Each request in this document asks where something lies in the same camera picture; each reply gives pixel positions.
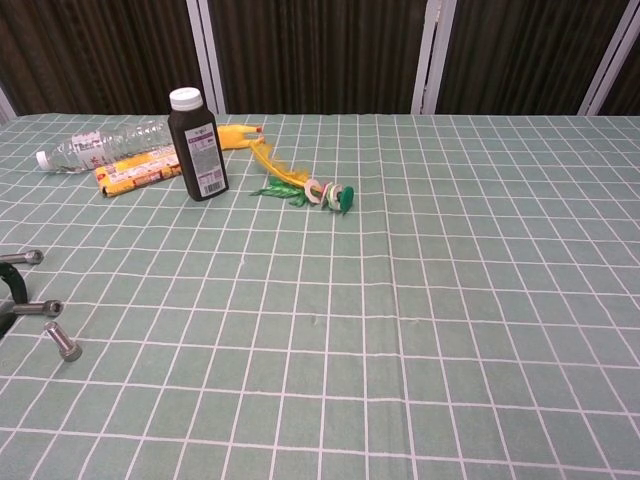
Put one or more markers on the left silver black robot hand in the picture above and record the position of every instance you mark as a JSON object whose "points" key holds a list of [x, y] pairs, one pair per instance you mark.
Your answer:
{"points": [[19, 287]]}

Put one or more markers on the metal bolt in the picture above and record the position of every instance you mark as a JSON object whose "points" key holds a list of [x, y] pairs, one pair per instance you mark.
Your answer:
{"points": [[62, 341], [40, 308], [25, 257]]}

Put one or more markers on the yellow snack package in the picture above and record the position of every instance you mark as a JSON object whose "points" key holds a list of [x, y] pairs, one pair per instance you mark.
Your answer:
{"points": [[135, 172]]}

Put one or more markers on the clear plastic water bottle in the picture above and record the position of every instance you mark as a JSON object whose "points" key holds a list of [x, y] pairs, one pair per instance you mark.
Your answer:
{"points": [[100, 145]]}

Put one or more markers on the dark brown bottle white cap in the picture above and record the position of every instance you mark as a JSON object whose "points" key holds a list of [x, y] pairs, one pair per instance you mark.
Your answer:
{"points": [[200, 155]]}

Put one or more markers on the yellow rubber chicken toy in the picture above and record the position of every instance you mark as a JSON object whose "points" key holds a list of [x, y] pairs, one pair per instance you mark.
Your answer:
{"points": [[235, 136]]}

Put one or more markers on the feather shuttlecock toy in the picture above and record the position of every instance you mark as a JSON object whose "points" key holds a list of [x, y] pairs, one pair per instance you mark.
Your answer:
{"points": [[320, 192]]}

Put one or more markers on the green checked tablecloth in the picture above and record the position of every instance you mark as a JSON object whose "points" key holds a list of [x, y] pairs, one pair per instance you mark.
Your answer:
{"points": [[400, 300]]}

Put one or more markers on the white partition post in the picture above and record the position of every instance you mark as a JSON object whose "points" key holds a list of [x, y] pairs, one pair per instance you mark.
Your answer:
{"points": [[432, 55], [610, 60], [207, 55], [4, 105]]}

